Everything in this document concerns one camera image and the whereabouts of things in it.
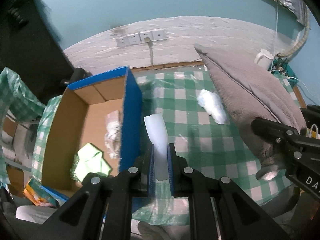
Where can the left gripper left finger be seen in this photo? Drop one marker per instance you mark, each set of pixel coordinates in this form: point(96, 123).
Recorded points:
point(147, 172)

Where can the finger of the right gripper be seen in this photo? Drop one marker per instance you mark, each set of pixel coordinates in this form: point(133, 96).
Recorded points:
point(277, 132)

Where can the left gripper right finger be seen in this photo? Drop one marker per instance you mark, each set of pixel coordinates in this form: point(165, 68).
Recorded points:
point(178, 179)

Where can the light blue bucket hat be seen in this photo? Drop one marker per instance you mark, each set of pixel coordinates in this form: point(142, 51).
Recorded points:
point(157, 133)

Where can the grey cushion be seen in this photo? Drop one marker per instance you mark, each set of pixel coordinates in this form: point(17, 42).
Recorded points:
point(248, 92)

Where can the light green cloth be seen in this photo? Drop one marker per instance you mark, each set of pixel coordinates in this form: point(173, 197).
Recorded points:
point(89, 159)

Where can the white cloth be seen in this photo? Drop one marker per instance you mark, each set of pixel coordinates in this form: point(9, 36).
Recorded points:
point(212, 104)

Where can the green checkered tablecloth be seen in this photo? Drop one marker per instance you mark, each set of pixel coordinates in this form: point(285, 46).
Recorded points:
point(215, 150)

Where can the crumpled plastic bag in box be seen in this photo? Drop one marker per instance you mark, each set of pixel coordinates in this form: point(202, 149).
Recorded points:
point(112, 138)

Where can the blue cardboard box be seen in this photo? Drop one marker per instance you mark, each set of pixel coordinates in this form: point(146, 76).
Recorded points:
point(80, 118)

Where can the white electric kettle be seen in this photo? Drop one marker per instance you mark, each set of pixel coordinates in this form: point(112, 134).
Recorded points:
point(264, 59)

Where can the white wall socket strip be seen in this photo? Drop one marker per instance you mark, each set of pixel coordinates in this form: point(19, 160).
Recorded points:
point(141, 37)

